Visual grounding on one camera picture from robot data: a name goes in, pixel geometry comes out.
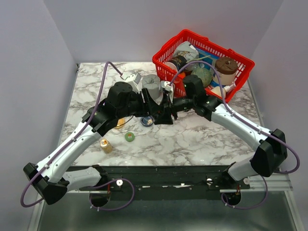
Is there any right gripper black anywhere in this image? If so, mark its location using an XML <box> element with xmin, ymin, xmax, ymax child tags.
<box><xmin>154</xmin><ymin>93</ymin><xmax>195</xmax><ymax>126</ymax></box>

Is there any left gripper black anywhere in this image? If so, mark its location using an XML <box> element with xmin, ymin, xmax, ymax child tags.
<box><xmin>117</xmin><ymin>89</ymin><xmax>162</xmax><ymax>120</ymax></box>

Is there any dark blue round dish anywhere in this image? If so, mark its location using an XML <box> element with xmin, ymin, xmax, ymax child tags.
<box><xmin>140</xmin><ymin>115</ymin><xmax>154</xmax><ymax>127</ymax></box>

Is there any green bottle cap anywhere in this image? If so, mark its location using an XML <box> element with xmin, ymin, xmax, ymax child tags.
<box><xmin>125</xmin><ymin>132</ymin><xmax>135</xmax><ymax>142</ymax></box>

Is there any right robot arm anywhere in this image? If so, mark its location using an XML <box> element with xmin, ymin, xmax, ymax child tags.
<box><xmin>155</xmin><ymin>75</ymin><xmax>287</xmax><ymax>189</ymax></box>

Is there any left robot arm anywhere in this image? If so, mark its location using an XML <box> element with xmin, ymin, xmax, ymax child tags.
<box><xmin>24</xmin><ymin>82</ymin><xmax>163</xmax><ymax>205</ymax></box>

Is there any grey toilet paper roll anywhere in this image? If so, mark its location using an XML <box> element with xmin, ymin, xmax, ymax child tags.
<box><xmin>141</xmin><ymin>74</ymin><xmax>163</xmax><ymax>103</ymax></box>

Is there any red shopping basket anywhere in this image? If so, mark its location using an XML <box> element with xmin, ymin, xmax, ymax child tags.
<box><xmin>152</xmin><ymin>29</ymin><xmax>255</xmax><ymax>103</ymax></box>

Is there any orange round dish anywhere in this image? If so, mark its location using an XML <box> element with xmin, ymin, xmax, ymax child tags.
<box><xmin>115</xmin><ymin>118</ymin><xmax>126</xmax><ymax>129</ymax></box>

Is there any green melon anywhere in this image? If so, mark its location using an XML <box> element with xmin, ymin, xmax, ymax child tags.
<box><xmin>192</xmin><ymin>67</ymin><xmax>212</xmax><ymax>88</ymax></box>

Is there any beige egg shaped ball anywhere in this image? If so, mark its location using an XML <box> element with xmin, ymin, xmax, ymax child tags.
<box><xmin>211</xmin><ymin>86</ymin><xmax>227</xmax><ymax>98</ymax></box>

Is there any amber pill bottle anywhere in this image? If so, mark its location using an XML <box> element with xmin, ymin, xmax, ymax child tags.
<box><xmin>100</xmin><ymin>139</ymin><xmax>113</xmax><ymax>154</ymax></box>

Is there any grey printed pouch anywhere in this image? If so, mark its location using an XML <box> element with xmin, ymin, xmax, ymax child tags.
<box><xmin>173</xmin><ymin>41</ymin><xmax>199</xmax><ymax>64</ymax></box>

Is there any white pump bottle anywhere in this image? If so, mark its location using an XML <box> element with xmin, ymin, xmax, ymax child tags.
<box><xmin>224</xmin><ymin>82</ymin><xmax>236</xmax><ymax>93</ymax></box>

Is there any blue box in basket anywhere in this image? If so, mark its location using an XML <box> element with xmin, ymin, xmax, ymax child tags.
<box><xmin>196</xmin><ymin>48</ymin><xmax>219</xmax><ymax>74</ymax></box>

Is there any brown lid white tub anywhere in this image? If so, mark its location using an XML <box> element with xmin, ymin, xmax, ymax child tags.
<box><xmin>215</xmin><ymin>57</ymin><xmax>238</xmax><ymax>85</ymax></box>

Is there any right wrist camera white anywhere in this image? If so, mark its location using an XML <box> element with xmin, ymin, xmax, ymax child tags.
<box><xmin>159</xmin><ymin>81</ymin><xmax>175</xmax><ymax>94</ymax></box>

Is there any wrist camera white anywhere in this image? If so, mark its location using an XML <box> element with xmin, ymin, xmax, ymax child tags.
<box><xmin>159</xmin><ymin>81</ymin><xmax>175</xmax><ymax>94</ymax></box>
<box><xmin>121</xmin><ymin>73</ymin><xmax>141</xmax><ymax>93</ymax></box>

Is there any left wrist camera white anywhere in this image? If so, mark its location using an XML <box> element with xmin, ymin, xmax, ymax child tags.
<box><xmin>121</xmin><ymin>73</ymin><xmax>141</xmax><ymax>93</ymax></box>

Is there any black table front frame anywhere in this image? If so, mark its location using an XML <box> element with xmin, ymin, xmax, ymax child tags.
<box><xmin>80</xmin><ymin>165</ymin><xmax>250</xmax><ymax>201</ymax></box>

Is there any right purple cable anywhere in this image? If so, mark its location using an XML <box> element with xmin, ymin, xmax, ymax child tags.
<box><xmin>169</xmin><ymin>60</ymin><xmax>301</xmax><ymax>209</ymax></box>

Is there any aluminium rail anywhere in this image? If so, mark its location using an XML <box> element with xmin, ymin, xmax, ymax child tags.
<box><xmin>60</xmin><ymin>167</ymin><xmax>292</xmax><ymax>192</ymax></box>

